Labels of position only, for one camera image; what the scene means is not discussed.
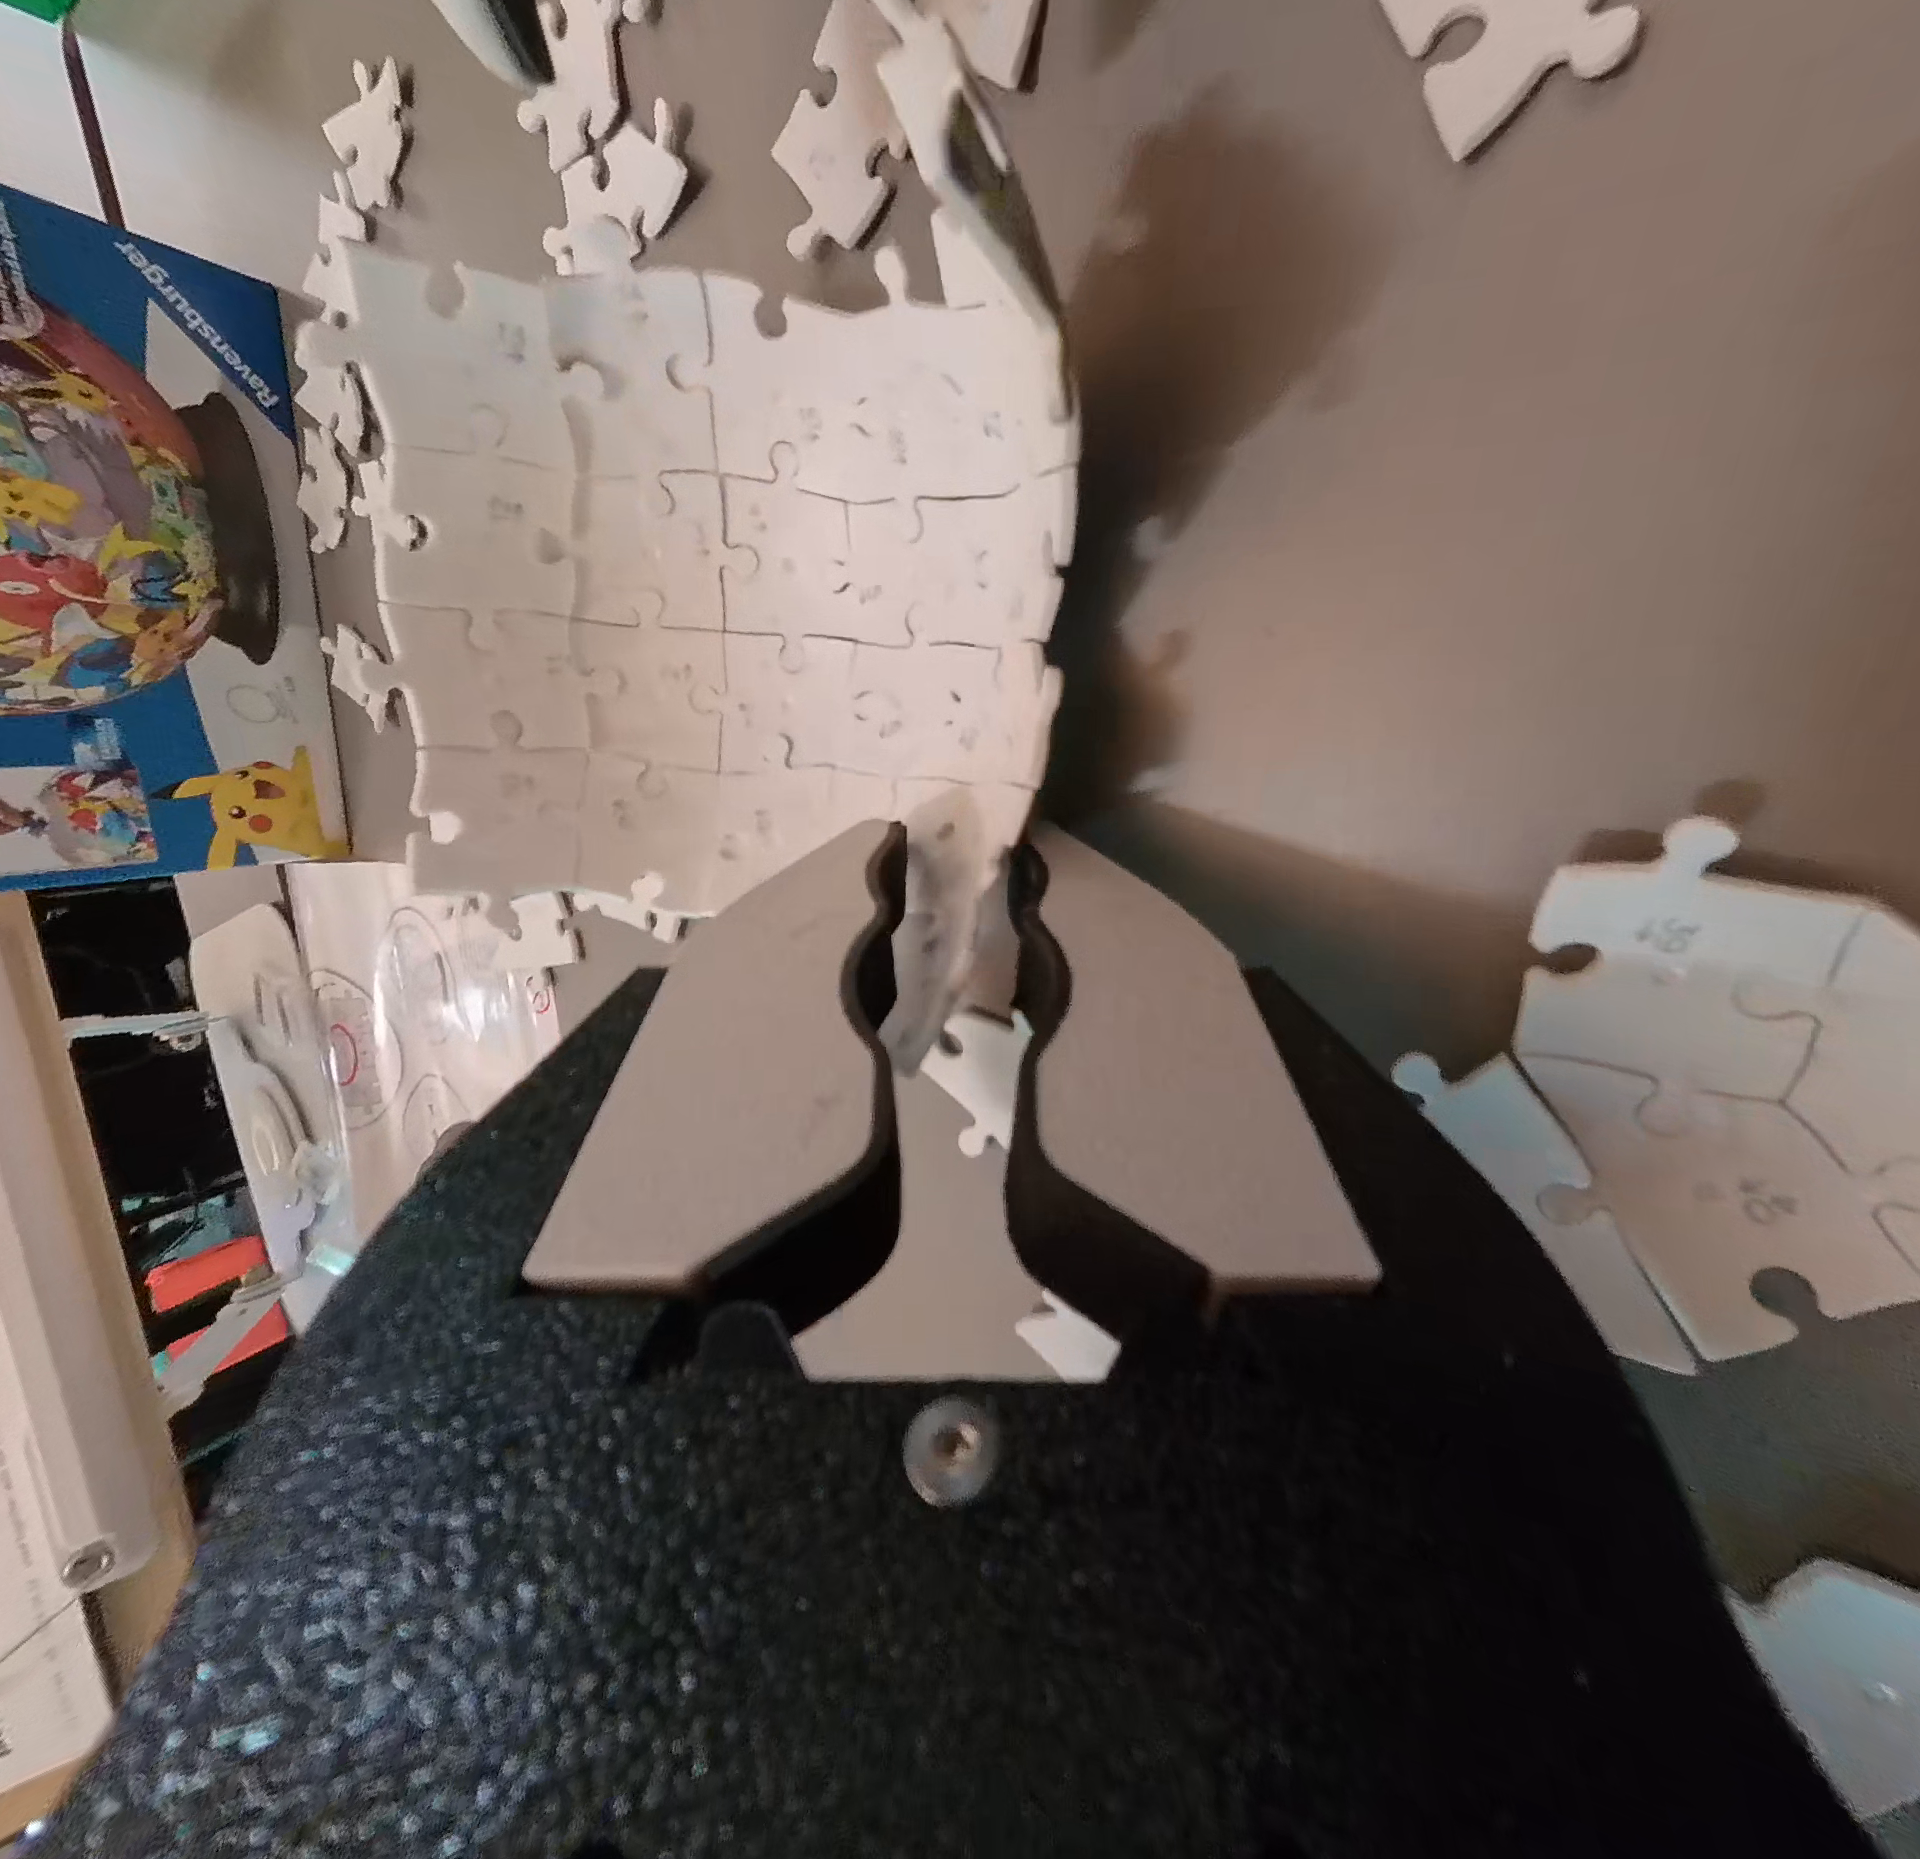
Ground large white puzzle ball shell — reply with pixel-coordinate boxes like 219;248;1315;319
291;229;1086;1076

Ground white board bracket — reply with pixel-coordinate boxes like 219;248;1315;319
156;1269;306;1418

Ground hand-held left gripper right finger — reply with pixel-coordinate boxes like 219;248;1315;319
1004;820;1387;1353

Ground instruction sheet board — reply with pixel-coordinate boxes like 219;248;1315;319
0;899;199;1807

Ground white instruction leaflet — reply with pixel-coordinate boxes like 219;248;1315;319
282;857;580;1192

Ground single white puzzle piece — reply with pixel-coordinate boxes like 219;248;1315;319
1369;0;1657;165

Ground clear plastic parts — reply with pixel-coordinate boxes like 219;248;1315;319
183;895;366;1284

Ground scattered white puzzle pieces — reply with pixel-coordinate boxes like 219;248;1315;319
293;0;1127;1383

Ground blue printed puzzle box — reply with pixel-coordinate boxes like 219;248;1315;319
0;184;356;895

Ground small white puzzle ball section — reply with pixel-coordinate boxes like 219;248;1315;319
1391;812;1920;1378

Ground orange plastic item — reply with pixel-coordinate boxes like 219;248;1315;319
147;1233;287;1359

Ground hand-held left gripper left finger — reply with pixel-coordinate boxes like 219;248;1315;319
520;819;911;1345

